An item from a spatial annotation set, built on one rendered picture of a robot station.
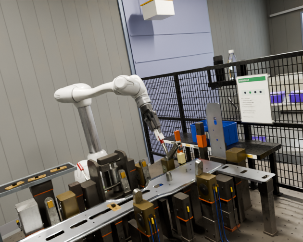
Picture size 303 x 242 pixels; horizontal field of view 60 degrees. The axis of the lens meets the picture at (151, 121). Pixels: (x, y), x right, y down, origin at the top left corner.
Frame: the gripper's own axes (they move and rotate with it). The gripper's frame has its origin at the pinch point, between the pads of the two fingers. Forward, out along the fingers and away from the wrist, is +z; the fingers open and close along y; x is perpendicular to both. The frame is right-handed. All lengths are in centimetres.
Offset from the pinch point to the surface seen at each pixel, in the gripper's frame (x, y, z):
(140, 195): -40, 27, 27
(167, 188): -19.6, 15.8, 30.1
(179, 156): 6.1, 1.4, 17.1
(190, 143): 32.5, -16.5, 10.9
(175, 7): 287, -181, -263
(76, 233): -67, 15, 30
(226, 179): 6.5, 28.5, 38.6
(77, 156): 20, -246, -53
